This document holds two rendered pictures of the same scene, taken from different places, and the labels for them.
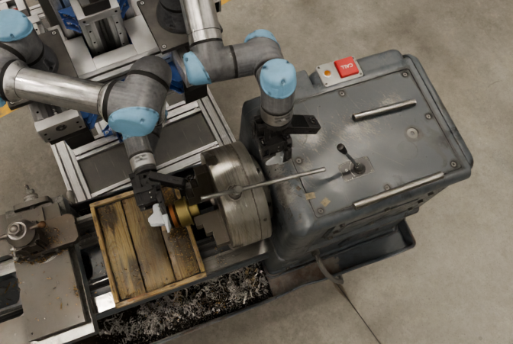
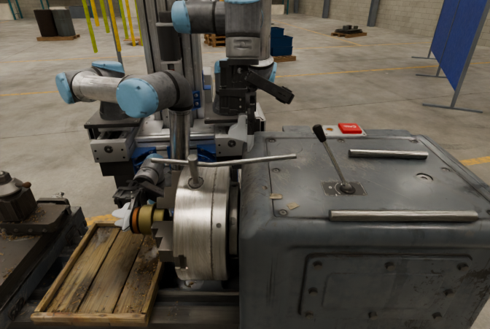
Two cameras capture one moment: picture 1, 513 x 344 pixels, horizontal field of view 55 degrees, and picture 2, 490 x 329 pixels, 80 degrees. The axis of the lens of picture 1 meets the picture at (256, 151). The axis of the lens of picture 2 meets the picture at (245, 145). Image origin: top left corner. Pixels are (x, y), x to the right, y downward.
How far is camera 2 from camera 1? 0.96 m
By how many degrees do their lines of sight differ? 43
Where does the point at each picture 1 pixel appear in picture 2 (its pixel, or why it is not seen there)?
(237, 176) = (206, 171)
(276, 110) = (235, 26)
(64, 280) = (10, 260)
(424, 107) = (439, 163)
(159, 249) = (119, 276)
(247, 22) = not seen: hidden behind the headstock
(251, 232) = (198, 238)
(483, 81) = not seen: outside the picture
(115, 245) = (87, 260)
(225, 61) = (205, 3)
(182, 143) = not seen: hidden behind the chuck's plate
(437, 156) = (464, 201)
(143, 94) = (151, 76)
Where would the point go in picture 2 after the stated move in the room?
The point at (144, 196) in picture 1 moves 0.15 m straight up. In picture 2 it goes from (125, 193) to (114, 150)
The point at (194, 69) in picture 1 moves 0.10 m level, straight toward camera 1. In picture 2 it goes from (176, 4) to (155, 6)
